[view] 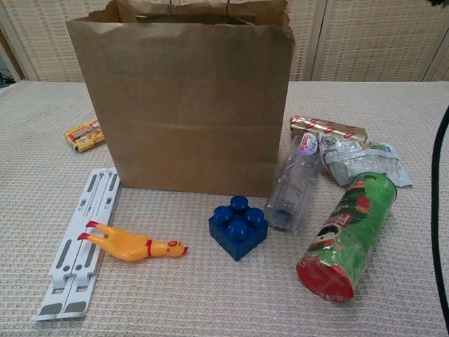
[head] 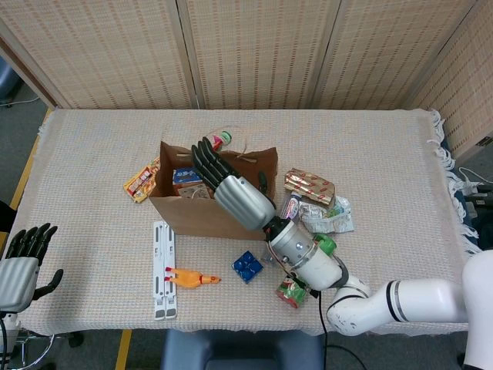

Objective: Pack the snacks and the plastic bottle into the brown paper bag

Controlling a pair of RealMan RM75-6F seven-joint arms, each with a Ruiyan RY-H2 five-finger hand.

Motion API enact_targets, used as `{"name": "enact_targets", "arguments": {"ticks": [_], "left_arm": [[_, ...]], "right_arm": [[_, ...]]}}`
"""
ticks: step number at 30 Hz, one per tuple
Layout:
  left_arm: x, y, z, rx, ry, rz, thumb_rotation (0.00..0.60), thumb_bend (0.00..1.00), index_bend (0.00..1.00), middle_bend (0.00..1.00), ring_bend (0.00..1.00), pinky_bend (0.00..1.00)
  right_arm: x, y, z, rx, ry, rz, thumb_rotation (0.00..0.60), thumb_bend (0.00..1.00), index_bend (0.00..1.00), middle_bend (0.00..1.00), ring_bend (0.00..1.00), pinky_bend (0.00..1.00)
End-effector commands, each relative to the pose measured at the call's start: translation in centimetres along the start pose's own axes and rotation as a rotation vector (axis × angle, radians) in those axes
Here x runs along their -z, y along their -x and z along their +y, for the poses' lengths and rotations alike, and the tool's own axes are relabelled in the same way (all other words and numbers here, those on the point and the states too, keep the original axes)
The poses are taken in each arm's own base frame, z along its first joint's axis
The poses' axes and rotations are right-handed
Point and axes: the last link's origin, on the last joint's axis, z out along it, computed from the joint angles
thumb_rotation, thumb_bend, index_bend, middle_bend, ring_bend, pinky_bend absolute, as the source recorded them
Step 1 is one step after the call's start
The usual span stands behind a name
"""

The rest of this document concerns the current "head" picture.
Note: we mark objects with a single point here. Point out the green pink small toy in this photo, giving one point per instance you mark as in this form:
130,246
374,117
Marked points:
223,136

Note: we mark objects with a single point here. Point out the transparent plastic bottle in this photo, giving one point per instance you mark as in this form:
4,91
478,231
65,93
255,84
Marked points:
290,206

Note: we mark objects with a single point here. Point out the white power strip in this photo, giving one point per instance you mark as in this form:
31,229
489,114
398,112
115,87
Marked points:
475,187

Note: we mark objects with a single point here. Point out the blue grey office chair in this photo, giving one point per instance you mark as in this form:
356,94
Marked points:
7,81

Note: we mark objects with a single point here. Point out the beige woven tablecloth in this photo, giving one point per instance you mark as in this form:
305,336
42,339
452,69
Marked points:
96,192

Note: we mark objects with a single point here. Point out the gold red packet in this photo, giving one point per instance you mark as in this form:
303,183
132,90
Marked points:
310,185

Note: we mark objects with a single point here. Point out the black metal wheeled base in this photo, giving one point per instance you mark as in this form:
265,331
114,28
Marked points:
42,348

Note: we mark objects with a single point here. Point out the brown paper bag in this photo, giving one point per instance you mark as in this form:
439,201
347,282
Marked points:
192,219

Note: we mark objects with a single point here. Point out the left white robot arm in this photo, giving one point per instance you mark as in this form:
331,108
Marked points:
8,331

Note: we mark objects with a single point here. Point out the white folding laptop stand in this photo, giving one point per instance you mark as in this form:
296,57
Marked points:
165,250

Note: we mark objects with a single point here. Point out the blue-orange snack box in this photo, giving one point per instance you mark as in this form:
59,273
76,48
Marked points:
185,177

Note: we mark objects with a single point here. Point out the blue building block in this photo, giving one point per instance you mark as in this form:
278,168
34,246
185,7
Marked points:
247,266

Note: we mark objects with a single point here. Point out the yellow candy packet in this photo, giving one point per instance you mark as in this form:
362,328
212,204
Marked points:
140,185

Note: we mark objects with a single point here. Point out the white green packet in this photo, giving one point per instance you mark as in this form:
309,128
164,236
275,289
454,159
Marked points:
331,219

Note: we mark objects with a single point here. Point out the woven folding screen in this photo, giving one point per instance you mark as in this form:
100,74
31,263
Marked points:
250,50

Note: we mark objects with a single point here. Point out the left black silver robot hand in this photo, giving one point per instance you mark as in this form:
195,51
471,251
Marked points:
17,281

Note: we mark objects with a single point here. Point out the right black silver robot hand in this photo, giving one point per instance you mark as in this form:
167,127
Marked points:
242,200

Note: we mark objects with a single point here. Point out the yellow rubber chicken toy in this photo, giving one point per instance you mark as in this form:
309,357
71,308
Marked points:
188,278

